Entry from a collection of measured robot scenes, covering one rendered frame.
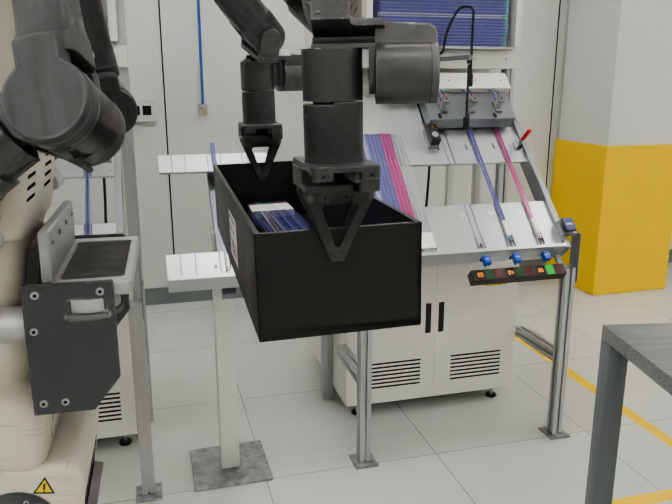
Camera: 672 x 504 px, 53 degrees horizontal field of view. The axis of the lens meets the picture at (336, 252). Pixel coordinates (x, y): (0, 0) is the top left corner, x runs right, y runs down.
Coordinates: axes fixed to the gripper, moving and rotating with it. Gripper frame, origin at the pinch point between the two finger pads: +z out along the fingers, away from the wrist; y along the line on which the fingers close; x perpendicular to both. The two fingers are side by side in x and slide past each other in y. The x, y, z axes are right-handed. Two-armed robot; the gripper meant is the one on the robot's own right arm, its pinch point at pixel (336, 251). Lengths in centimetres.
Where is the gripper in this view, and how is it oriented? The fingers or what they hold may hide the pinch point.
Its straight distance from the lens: 68.1
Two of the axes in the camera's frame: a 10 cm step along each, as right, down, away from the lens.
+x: -9.7, 0.8, -2.3
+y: -2.4, -2.3, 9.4
